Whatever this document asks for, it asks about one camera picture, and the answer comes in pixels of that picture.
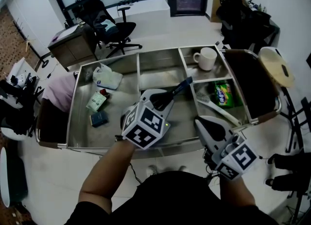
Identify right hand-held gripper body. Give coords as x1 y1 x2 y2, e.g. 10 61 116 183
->
194 115 259 181

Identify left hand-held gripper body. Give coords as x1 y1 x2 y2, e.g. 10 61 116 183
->
121 88 176 150

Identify stainless steel cart with compartments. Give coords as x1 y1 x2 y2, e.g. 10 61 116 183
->
35 45 283 159

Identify person's right forearm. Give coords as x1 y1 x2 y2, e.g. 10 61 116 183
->
219 173 257 208

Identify person's left forearm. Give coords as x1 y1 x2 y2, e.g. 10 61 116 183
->
78 138 137 216

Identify black cart side bag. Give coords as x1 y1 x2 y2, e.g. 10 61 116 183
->
223 50 280 120
38 97 71 144

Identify white mug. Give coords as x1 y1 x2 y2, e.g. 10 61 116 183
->
192 47 218 71

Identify green snack packet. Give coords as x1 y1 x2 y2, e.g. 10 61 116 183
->
213 80 243 108

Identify dark blue small box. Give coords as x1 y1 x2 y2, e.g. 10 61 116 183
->
89 111 110 128

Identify pale green flat packet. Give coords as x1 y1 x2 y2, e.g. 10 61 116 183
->
86 91 107 112

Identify white plastic bag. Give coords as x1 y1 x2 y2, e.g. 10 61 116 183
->
92 63 123 90

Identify person's black shirt torso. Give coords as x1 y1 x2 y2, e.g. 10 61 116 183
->
63 170 280 225

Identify long white table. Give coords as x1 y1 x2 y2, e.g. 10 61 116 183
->
104 0 171 27

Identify brown cardboard sheet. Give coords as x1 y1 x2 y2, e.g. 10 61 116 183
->
209 0 229 23

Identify pink cloth bag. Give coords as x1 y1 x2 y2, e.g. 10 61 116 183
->
42 72 78 113

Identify black office chair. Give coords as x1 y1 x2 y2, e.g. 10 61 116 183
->
82 0 143 59

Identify round pale wooden stool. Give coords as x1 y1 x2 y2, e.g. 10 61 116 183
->
258 46 296 88

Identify black desk with clutter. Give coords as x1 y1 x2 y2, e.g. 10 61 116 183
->
242 9 280 49

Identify brown wooden cabinet desk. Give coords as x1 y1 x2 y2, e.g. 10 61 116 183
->
47 23 98 69

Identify white and black machine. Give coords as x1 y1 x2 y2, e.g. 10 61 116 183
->
0 57 46 142

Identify white long-handled brush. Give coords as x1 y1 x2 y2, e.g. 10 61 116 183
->
195 91 242 126

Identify black metal frame stand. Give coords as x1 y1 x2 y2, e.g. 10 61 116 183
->
279 85 311 154

